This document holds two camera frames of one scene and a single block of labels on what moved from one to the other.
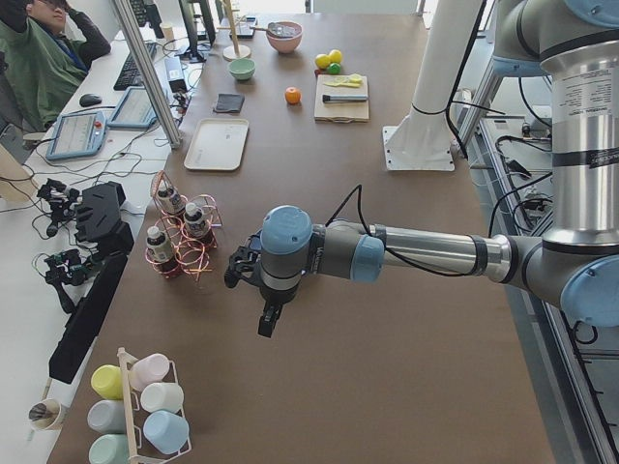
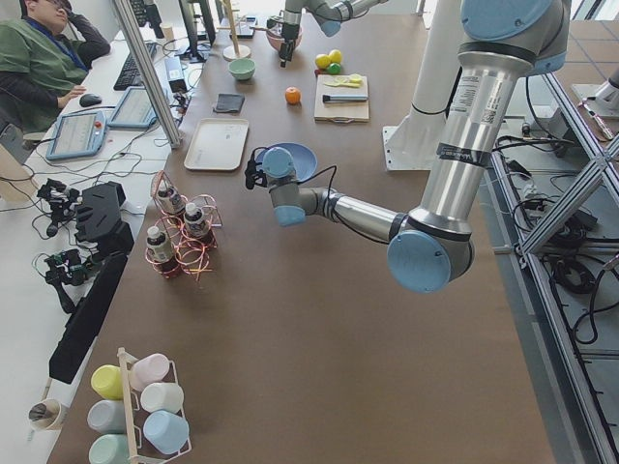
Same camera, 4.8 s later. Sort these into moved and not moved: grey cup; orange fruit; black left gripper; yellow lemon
Moved: black left gripper
Not moved: orange fruit; yellow lemon; grey cup
